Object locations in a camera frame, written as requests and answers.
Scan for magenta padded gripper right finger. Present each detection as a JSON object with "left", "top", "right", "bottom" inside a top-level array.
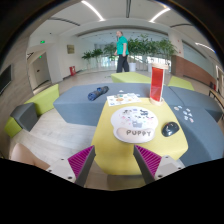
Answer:
[{"left": 133, "top": 144, "right": 185, "bottom": 185}]

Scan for colourful sticker sheet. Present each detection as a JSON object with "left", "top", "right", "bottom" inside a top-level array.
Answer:
[{"left": 107, "top": 93, "right": 140, "bottom": 106}]

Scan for green and grey seat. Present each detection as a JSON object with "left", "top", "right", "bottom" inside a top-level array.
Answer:
[{"left": 4, "top": 84, "right": 59, "bottom": 137}]

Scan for yellow-green ottoman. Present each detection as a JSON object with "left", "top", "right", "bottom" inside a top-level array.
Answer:
[
  {"left": 168, "top": 76, "right": 194, "bottom": 90},
  {"left": 111, "top": 72, "right": 151, "bottom": 83}
]

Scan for yellow-green ottoman far right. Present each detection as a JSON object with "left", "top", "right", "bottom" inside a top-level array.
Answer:
[{"left": 168, "top": 76, "right": 194, "bottom": 90}]

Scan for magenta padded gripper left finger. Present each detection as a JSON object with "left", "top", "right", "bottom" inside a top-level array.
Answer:
[{"left": 46, "top": 145, "right": 97, "bottom": 188}]

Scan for man in green shirt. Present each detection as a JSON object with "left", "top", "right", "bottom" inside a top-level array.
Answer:
[{"left": 114, "top": 31, "right": 129, "bottom": 73}]

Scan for small stickers on bench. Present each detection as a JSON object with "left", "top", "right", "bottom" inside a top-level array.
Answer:
[{"left": 174, "top": 106, "right": 194, "bottom": 123}]

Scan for yellow-green table block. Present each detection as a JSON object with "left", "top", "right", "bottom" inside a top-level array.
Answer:
[{"left": 92, "top": 98, "right": 188, "bottom": 175}]

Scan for black computer mouse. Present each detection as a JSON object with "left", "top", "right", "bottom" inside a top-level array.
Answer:
[{"left": 162, "top": 122, "right": 179, "bottom": 137}]

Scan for potted green plant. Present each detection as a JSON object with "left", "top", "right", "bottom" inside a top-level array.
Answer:
[
  {"left": 128, "top": 34, "right": 149, "bottom": 72},
  {"left": 82, "top": 49, "right": 103, "bottom": 68}
]

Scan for rolled blue black cloth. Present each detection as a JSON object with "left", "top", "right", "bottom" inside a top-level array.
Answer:
[{"left": 88, "top": 86, "right": 109, "bottom": 101}]

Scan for white puppy mouse pad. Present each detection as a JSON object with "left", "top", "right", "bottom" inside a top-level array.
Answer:
[{"left": 111, "top": 106, "right": 158, "bottom": 143}]

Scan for potted green plant centre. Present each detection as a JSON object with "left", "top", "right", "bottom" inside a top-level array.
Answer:
[{"left": 128, "top": 34, "right": 149, "bottom": 72}]

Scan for wall mounted black screen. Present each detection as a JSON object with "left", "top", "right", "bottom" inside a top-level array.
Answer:
[{"left": 0, "top": 65, "right": 12, "bottom": 95}]

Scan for red fire extinguisher box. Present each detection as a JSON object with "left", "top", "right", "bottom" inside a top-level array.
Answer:
[{"left": 69, "top": 66, "right": 76, "bottom": 76}]

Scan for yellow-green ottoman far left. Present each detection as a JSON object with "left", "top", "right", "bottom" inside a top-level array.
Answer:
[{"left": 111, "top": 72, "right": 151, "bottom": 83}]

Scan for grey modular sofa bench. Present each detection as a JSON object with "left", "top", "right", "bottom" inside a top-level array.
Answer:
[{"left": 53, "top": 83, "right": 224, "bottom": 166}]

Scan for potted green plant left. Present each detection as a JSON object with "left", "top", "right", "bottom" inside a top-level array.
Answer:
[{"left": 82, "top": 49, "right": 103, "bottom": 68}]

